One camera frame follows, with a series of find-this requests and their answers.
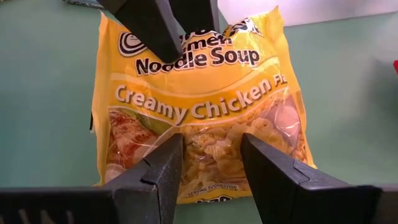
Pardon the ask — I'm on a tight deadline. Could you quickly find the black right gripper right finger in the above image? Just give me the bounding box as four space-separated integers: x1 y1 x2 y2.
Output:
239 133 398 224

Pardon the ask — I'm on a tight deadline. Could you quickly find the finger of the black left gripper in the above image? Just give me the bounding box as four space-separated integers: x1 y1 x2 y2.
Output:
98 0 183 64
164 0 221 35

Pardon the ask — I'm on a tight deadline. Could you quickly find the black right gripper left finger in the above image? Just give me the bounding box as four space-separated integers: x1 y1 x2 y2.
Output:
0 133 185 224

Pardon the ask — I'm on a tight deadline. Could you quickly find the yellow creamy chicken ramen packet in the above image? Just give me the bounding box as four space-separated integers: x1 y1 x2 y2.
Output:
90 6 318 205

